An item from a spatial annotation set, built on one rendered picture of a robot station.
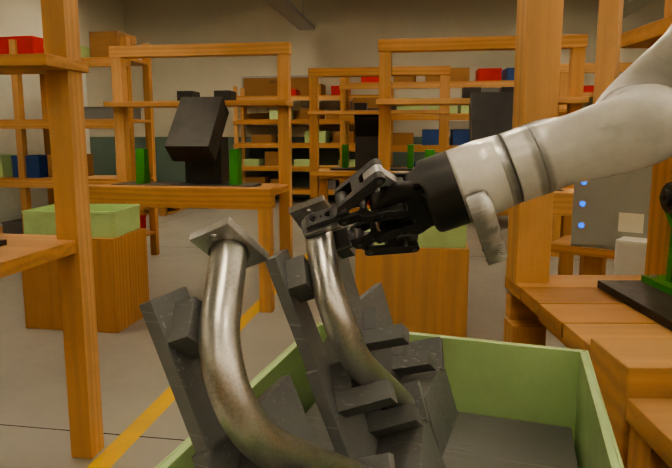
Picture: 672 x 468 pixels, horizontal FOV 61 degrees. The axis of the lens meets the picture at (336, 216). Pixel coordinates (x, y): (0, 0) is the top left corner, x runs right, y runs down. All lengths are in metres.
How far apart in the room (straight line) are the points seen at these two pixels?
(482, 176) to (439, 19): 11.02
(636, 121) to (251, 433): 0.40
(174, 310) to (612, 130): 0.39
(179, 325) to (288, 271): 0.16
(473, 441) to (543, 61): 1.01
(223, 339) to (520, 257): 1.24
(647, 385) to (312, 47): 10.91
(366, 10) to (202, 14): 3.28
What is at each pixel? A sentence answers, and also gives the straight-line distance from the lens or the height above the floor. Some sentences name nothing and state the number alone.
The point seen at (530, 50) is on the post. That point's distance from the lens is 1.57.
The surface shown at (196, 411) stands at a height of 1.06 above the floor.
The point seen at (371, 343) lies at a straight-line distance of 0.76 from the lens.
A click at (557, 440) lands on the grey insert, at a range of 0.90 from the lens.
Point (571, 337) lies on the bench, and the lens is 1.27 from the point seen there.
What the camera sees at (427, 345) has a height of 0.95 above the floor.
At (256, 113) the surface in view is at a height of 1.71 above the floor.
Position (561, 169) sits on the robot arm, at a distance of 0.55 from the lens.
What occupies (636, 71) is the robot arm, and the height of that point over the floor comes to 1.32.
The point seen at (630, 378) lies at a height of 0.88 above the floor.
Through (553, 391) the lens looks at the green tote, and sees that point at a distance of 0.93.
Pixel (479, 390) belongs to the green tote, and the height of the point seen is 0.88.
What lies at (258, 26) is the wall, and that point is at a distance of 12.00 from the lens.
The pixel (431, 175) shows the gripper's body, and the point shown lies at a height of 1.23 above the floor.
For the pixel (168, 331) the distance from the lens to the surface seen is 0.45.
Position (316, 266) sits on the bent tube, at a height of 1.14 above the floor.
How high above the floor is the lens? 1.26
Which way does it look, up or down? 8 degrees down
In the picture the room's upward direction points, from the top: straight up
